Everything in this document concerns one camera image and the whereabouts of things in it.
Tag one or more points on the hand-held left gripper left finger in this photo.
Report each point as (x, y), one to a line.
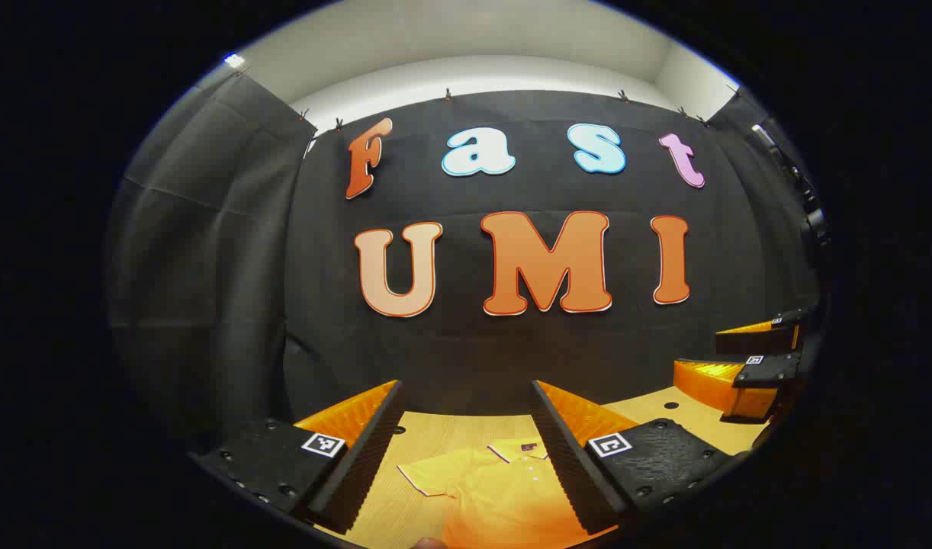
(363, 457)

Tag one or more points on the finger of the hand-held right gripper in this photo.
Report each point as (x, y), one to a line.
(710, 381)
(756, 339)

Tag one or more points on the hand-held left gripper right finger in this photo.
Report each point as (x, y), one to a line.
(561, 457)

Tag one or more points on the orange polo T-shirt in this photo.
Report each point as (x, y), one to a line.
(496, 496)

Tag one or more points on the black equipment stand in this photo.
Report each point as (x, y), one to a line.
(813, 221)

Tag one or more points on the dark grey curtain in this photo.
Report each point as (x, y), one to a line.
(207, 267)

